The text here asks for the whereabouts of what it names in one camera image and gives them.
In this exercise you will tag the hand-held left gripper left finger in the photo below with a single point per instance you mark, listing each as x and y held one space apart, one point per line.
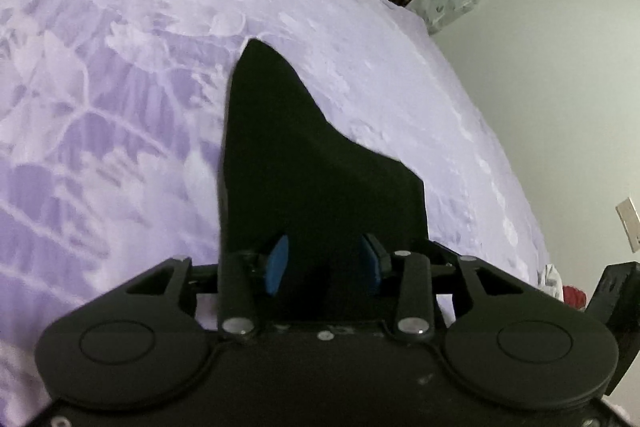
276 264

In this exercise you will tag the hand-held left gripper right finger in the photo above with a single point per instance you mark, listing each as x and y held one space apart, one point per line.
369 264

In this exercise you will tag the black garment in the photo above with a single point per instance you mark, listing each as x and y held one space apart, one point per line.
310 177

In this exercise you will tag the red cloth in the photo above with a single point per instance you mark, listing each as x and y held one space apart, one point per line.
575 298

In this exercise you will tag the white crumpled cloth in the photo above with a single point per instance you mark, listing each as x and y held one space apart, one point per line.
550 281

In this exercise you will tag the purple floral bedspread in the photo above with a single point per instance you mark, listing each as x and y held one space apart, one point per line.
150 72

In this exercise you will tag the translucent white plastic bag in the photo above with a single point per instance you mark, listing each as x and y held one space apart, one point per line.
447 2

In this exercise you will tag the beige wall switch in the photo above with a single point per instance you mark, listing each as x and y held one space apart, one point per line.
630 224

